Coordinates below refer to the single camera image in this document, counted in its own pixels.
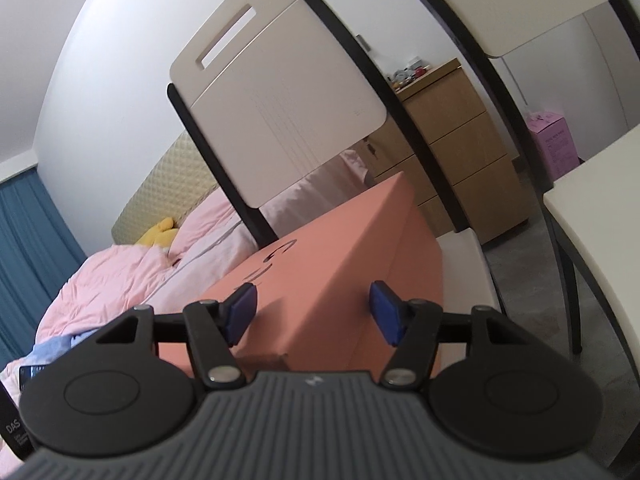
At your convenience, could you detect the beige chair with black frame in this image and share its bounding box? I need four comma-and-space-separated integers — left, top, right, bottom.
166, 0, 499, 367
385, 0, 640, 359

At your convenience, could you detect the pink quilt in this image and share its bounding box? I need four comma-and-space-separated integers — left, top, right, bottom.
35, 245, 177, 347

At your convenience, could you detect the orange box lid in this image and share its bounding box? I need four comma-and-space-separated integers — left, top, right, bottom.
202, 172, 422, 362

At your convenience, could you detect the blue curtain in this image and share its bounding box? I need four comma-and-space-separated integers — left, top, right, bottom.
0, 167, 87, 357

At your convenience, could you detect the beige quilted headboard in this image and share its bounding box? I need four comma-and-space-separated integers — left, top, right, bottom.
111, 132, 222, 247

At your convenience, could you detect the light blue cloth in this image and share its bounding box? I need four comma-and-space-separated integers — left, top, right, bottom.
27, 327, 102, 367

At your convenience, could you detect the small grey clutter pile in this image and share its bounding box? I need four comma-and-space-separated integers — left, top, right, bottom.
387, 57, 432, 87

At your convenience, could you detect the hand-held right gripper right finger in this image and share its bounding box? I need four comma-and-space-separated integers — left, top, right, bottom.
369, 281, 540, 389

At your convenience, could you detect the white wardrobe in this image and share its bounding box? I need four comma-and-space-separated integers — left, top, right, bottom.
500, 7, 640, 172

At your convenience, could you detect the white desktop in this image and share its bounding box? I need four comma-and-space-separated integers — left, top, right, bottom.
542, 124, 640, 367

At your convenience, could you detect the wooden nightstand with drawers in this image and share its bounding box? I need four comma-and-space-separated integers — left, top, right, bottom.
380, 57, 536, 247

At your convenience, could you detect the yellow plush toy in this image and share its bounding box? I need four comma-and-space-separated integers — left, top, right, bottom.
136, 216, 180, 250

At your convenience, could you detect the pink bed sheet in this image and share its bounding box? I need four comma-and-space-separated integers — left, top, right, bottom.
0, 150, 377, 376

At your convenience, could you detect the pink pillow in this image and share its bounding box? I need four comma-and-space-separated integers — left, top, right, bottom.
170, 192, 242, 257

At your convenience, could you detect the orange cardboard box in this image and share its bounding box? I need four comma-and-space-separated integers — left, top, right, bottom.
239, 200, 446, 382

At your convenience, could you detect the pink carton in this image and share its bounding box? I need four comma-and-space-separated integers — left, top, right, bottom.
525, 109, 582, 184

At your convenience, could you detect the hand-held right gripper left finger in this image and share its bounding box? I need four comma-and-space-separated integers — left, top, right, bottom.
95, 282, 259, 391

